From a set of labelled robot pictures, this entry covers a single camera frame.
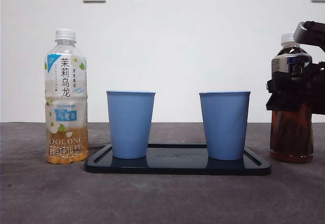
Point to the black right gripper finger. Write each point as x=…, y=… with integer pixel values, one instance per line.
x=279, y=103

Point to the dark oolong tea bottle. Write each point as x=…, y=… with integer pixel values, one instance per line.
x=290, y=137

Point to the jasmine oolong tea bottle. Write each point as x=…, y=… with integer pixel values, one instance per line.
x=66, y=89

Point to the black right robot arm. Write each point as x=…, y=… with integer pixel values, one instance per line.
x=318, y=94

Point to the blue ribbed plastic cup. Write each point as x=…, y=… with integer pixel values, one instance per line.
x=130, y=125
x=224, y=126

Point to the dark blue rectangular tray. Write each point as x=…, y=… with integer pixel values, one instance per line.
x=177, y=166

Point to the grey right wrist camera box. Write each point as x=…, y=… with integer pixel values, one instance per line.
x=306, y=36

